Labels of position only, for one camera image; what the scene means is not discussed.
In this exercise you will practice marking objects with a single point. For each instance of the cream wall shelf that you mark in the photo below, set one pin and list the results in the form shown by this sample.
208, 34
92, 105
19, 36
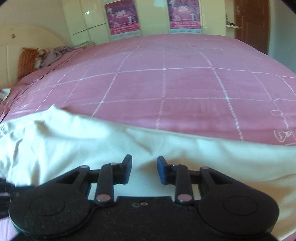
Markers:
232, 24

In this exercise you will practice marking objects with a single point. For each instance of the brown wooden door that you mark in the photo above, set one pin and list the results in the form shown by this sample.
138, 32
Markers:
252, 23

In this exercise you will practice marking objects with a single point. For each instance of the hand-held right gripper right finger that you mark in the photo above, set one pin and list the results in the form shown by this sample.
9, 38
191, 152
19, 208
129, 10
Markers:
161, 169

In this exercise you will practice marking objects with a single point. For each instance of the stack of books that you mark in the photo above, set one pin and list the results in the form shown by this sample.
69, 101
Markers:
85, 44

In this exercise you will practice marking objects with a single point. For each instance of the pink checked bedsheet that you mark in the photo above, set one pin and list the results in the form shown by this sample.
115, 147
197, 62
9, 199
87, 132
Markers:
185, 81

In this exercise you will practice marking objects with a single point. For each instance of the white pants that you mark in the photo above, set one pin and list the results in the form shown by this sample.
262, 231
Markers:
69, 143

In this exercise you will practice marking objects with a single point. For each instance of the patterned pillow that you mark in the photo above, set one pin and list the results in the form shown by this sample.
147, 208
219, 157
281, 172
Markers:
40, 58

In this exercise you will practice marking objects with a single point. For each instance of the cream glossy wardrobe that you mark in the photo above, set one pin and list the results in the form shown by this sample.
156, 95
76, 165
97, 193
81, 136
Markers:
152, 16

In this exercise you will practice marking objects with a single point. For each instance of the cream headboard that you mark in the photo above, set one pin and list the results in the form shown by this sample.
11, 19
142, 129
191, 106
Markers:
13, 41

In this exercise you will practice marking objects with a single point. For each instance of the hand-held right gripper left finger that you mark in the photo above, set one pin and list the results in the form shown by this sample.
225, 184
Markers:
126, 168

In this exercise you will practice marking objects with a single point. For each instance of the purple wall poster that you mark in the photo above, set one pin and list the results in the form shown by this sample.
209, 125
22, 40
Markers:
183, 14
122, 16

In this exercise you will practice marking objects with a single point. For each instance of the orange striped pillow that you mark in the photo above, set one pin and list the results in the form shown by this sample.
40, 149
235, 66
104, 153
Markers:
26, 62

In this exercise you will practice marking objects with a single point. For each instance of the purple grey cloth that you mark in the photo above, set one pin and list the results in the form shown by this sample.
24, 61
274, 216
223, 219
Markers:
57, 54

